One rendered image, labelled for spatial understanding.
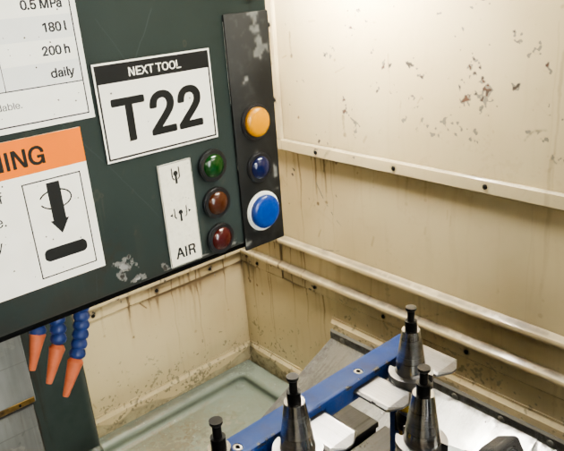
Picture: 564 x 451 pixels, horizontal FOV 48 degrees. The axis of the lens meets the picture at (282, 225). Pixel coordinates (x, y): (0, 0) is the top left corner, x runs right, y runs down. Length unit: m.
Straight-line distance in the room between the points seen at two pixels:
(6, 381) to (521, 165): 0.99
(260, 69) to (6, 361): 0.83
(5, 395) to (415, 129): 0.93
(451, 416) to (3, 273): 1.19
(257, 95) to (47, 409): 0.94
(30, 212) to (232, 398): 1.59
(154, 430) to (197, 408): 0.15
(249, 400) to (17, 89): 1.63
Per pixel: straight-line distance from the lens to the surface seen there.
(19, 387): 1.26
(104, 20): 0.47
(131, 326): 1.81
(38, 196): 0.46
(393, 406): 0.89
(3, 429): 1.29
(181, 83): 0.50
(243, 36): 0.53
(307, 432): 0.79
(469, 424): 1.49
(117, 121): 0.47
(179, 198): 0.51
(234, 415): 1.94
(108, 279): 0.50
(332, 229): 1.59
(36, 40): 0.45
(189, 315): 1.90
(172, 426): 1.94
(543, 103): 1.18
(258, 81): 0.54
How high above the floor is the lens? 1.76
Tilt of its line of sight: 21 degrees down
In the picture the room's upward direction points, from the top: 4 degrees counter-clockwise
